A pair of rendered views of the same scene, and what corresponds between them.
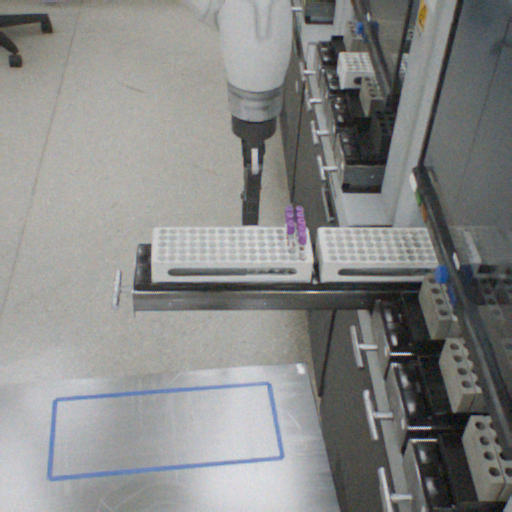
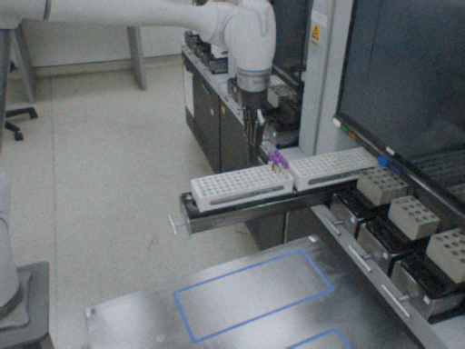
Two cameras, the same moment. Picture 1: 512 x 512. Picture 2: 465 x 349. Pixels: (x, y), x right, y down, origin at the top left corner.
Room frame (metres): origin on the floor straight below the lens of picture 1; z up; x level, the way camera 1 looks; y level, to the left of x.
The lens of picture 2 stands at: (0.03, 0.33, 1.60)
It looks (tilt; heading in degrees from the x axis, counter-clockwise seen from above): 33 degrees down; 345
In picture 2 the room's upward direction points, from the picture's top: 1 degrees clockwise
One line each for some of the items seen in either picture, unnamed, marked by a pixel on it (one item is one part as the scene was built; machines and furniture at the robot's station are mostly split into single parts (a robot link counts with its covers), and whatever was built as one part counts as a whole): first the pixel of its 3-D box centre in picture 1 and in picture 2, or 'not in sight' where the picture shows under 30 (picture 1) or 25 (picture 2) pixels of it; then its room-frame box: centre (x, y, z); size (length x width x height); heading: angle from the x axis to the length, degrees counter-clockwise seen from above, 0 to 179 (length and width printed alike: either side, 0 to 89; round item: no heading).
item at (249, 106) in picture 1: (255, 95); (253, 76); (1.07, 0.02, 1.18); 0.09 x 0.09 x 0.06
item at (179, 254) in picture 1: (231, 256); (242, 187); (1.07, 0.05, 0.83); 0.30 x 0.10 x 0.06; 96
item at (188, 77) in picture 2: not in sight; (186, 89); (2.84, -0.03, 0.43); 0.27 x 0.02 x 0.36; 6
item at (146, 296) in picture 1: (300, 277); (281, 193); (1.08, -0.09, 0.78); 0.73 x 0.14 x 0.09; 96
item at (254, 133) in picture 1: (253, 134); (253, 103); (1.07, 0.02, 1.11); 0.08 x 0.07 x 0.09; 6
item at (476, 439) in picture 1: (481, 459); (448, 258); (0.65, -0.35, 0.85); 0.12 x 0.02 x 0.06; 5
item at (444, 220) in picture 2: not in sight; (433, 213); (0.81, -0.43, 0.85); 0.12 x 0.02 x 0.06; 5
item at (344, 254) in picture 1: (395, 256); (333, 169); (1.10, -0.27, 0.83); 0.30 x 0.10 x 0.06; 96
